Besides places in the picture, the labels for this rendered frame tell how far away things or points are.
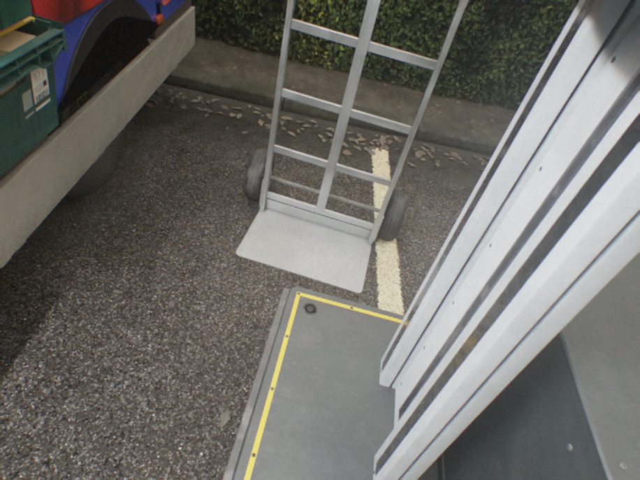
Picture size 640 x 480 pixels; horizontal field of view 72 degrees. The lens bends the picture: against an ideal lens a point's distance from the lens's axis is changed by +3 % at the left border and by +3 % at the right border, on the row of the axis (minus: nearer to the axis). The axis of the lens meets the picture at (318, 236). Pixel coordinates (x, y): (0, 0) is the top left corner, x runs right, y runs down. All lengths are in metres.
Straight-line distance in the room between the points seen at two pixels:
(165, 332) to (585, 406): 1.27
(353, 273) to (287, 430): 0.94
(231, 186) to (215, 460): 1.29
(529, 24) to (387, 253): 2.15
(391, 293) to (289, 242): 0.50
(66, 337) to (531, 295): 1.42
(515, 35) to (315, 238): 2.20
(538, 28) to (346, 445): 3.16
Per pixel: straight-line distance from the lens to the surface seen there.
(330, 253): 1.94
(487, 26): 3.55
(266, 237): 1.95
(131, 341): 1.61
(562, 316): 0.60
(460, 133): 3.20
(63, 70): 1.59
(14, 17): 1.22
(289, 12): 1.67
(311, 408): 1.14
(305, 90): 3.15
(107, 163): 2.22
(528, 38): 3.66
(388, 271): 1.96
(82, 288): 1.78
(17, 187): 1.46
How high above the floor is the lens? 1.33
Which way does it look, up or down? 41 degrees down
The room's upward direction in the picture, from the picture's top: 15 degrees clockwise
